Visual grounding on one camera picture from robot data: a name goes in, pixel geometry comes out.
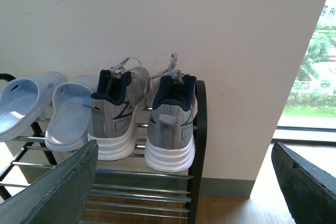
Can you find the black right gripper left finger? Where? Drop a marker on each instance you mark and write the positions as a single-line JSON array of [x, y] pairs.
[[60, 195]]

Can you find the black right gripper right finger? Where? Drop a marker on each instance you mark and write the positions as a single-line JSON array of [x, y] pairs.
[[309, 191]]

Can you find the light blue slide sandal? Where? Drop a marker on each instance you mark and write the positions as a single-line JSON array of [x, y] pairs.
[[67, 129], [24, 99]]

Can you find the grey sneaker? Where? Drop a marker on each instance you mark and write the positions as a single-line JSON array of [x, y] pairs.
[[121, 94], [170, 143]]

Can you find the black metal shoe rack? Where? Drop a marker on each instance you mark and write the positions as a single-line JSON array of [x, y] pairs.
[[124, 191]]

